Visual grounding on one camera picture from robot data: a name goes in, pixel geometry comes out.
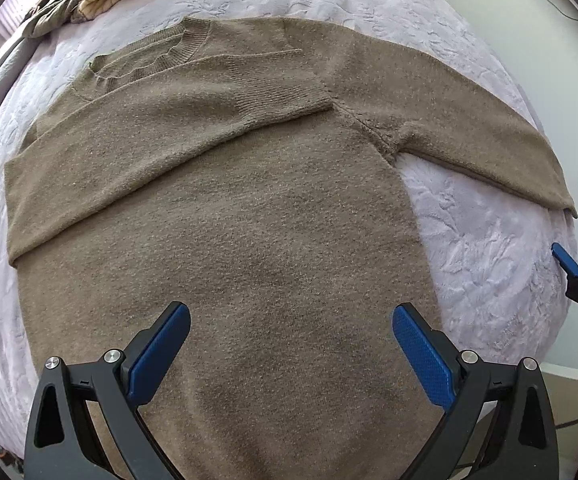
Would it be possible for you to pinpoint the grey olive garment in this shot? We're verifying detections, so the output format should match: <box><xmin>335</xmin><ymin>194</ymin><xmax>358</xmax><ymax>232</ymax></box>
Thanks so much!
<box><xmin>20</xmin><ymin>0</ymin><xmax>97</xmax><ymax>39</ymax></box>

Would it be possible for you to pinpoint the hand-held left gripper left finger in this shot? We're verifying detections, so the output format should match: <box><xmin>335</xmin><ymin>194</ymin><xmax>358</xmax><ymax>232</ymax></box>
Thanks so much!
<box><xmin>23</xmin><ymin>301</ymin><xmax>192</xmax><ymax>480</ymax></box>

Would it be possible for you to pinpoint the brown knit sweater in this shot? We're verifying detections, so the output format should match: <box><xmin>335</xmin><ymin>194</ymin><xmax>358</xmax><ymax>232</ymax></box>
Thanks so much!
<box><xmin>4</xmin><ymin>15</ymin><xmax>578</xmax><ymax>480</ymax></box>

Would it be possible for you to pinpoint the lilac embossed bedspread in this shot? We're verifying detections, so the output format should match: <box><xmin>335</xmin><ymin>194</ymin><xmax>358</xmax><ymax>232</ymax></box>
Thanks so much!
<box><xmin>0</xmin><ymin>0</ymin><xmax>577</xmax><ymax>461</ymax></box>

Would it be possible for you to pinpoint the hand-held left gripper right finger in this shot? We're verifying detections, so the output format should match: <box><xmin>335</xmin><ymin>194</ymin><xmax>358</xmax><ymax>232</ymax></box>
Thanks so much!
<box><xmin>391</xmin><ymin>302</ymin><xmax>560</xmax><ymax>480</ymax></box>

